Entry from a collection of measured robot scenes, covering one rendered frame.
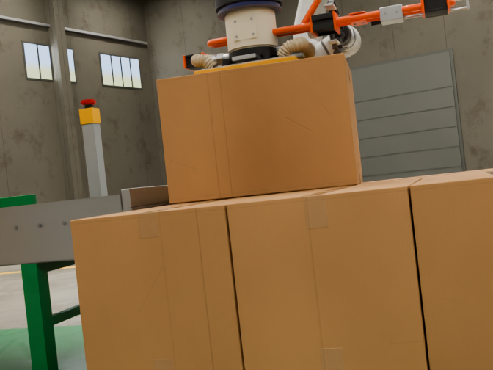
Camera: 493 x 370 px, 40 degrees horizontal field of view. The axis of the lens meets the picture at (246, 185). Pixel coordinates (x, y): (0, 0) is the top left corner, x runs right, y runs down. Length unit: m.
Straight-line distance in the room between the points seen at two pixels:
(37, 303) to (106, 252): 0.71
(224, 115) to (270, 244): 0.74
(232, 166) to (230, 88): 0.24
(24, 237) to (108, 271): 0.71
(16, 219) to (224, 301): 0.98
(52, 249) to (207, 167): 0.56
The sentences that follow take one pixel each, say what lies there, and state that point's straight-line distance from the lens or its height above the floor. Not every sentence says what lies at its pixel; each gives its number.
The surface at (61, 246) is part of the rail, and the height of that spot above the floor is 0.45.
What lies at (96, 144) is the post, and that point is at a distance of 3.10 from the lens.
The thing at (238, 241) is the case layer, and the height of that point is 0.46.
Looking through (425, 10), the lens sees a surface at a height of 1.05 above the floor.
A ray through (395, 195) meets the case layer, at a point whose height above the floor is 0.53.
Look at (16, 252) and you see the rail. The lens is 2.33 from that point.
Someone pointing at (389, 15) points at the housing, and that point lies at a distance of 2.22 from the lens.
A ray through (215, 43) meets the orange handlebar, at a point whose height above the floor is 1.07.
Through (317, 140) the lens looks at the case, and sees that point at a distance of 2.07.
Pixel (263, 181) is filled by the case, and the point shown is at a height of 0.59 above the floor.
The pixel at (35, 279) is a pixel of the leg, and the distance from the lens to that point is 2.30.
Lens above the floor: 0.58
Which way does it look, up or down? level
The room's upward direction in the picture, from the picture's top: 6 degrees counter-clockwise
